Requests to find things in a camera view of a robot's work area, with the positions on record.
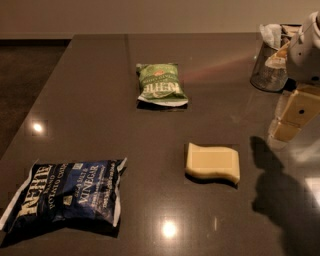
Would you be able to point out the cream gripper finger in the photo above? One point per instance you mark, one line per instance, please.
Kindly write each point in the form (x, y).
(280, 132)
(303, 107)

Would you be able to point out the blue Kettle chip bag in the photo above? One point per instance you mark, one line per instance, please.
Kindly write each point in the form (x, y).
(67, 191)

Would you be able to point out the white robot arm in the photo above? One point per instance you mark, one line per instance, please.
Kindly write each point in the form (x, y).
(301, 59)

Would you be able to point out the green jalapeno chip bag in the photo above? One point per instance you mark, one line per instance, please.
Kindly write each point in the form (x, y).
(159, 84)

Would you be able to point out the metal mesh basket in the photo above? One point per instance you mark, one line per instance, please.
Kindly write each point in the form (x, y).
(265, 78)

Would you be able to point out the white napkin in basket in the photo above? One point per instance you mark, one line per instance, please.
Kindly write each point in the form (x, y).
(271, 35)

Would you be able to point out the brown packets in basket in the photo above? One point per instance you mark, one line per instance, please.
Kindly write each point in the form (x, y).
(288, 33)

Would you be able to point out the yellow wavy sponge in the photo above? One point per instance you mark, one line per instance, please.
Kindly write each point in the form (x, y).
(213, 162)

